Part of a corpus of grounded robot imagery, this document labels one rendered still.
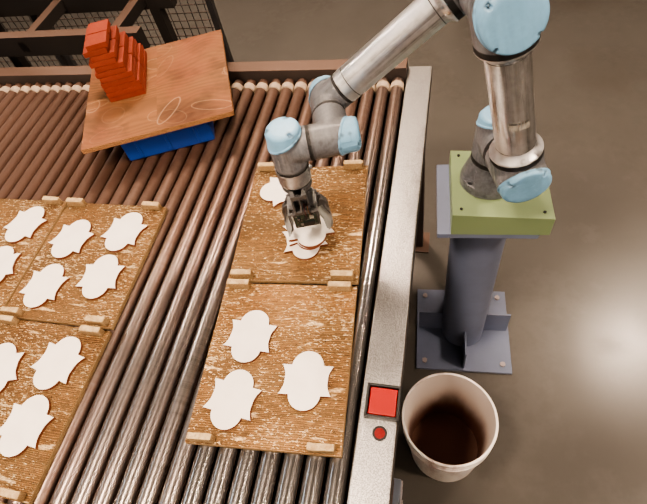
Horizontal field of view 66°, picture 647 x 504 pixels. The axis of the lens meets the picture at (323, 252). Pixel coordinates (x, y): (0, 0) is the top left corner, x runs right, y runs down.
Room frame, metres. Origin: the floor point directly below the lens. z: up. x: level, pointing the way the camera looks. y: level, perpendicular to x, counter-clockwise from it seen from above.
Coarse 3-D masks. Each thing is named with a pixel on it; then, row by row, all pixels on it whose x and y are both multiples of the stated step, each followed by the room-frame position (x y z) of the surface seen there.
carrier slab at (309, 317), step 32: (256, 288) 0.72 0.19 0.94; (288, 288) 0.70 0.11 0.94; (320, 288) 0.67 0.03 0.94; (352, 288) 0.65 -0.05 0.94; (224, 320) 0.65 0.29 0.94; (288, 320) 0.60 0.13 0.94; (320, 320) 0.58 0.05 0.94; (352, 320) 0.56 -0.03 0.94; (224, 352) 0.56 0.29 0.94; (288, 352) 0.52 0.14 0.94; (320, 352) 0.50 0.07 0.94; (256, 384) 0.46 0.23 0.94; (192, 416) 0.43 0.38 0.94; (256, 416) 0.39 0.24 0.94; (288, 416) 0.37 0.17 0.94; (320, 416) 0.35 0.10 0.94; (256, 448) 0.32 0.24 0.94; (288, 448) 0.31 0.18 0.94
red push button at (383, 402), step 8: (376, 392) 0.38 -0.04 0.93; (384, 392) 0.37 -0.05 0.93; (392, 392) 0.37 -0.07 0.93; (376, 400) 0.36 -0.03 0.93; (384, 400) 0.35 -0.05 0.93; (392, 400) 0.35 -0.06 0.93; (368, 408) 0.35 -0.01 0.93; (376, 408) 0.34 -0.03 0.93; (384, 408) 0.34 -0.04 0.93; (392, 408) 0.33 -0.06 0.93; (392, 416) 0.32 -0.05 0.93
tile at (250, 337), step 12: (252, 312) 0.65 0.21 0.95; (240, 324) 0.62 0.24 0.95; (252, 324) 0.61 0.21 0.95; (264, 324) 0.61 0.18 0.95; (240, 336) 0.59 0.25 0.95; (252, 336) 0.58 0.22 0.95; (264, 336) 0.57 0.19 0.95; (240, 348) 0.56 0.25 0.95; (252, 348) 0.55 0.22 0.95; (264, 348) 0.54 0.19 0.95; (240, 360) 0.53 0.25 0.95; (252, 360) 0.52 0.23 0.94
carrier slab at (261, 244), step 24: (312, 168) 1.10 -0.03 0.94; (336, 168) 1.07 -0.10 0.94; (336, 192) 0.98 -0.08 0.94; (360, 192) 0.95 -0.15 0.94; (264, 216) 0.96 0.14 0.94; (336, 216) 0.89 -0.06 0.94; (360, 216) 0.87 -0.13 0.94; (240, 240) 0.89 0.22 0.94; (264, 240) 0.87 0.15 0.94; (336, 240) 0.81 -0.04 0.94; (360, 240) 0.79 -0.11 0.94; (240, 264) 0.81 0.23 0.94; (264, 264) 0.79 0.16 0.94; (288, 264) 0.77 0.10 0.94; (312, 264) 0.75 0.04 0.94; (336, 264) 0.73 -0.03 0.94
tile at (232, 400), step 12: (240, 372) 0.50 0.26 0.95; (216, 384) 0.48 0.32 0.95; (228, 384) 0.48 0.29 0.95; (240, 384) 0.47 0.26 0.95; (252, 384) 0.46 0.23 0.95; (216, 396) 0.46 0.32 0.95; (228, 396) 0.45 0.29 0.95; (240, 396) 0.44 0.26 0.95; (252, 396) 0.43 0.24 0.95; (216, 408) 0.43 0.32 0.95; (228, 408) 0.42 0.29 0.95; (240, 408) 0.41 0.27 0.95; (216, 420) 0.40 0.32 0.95; (228, 420) 0.39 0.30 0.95; (240, 420) 0.39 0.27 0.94
